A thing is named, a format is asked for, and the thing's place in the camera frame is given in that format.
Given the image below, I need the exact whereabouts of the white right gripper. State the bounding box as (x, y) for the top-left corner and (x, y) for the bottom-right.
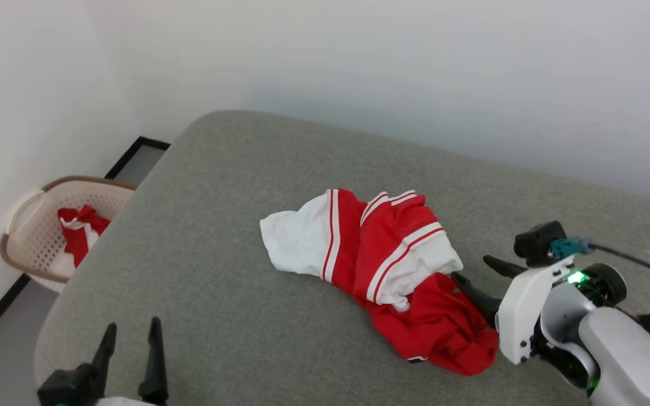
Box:
(451, 255), (577, 365)

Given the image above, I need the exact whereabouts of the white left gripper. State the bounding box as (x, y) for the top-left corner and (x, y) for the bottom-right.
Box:
(91, 317), (169, 406)

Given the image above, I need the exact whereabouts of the red and white jersey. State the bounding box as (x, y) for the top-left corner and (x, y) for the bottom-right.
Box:
(260, 188), (499, 377)

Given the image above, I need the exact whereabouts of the red garment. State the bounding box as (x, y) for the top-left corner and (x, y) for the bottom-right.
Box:
(58, 205), (111, 267)

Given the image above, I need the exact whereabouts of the beige plastic laundry basket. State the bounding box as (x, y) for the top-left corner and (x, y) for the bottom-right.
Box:
(0, 175), (137, 293)

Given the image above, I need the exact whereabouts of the black baseboard strip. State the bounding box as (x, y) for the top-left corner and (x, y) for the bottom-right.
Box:
(0, 136), (170, 359)

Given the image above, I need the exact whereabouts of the teal right cable connector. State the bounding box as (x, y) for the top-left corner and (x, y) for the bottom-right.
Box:
(550, 237), (591, 260)

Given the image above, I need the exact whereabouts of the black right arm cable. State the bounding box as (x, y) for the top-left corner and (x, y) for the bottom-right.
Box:
(585, 242), (650, 336)

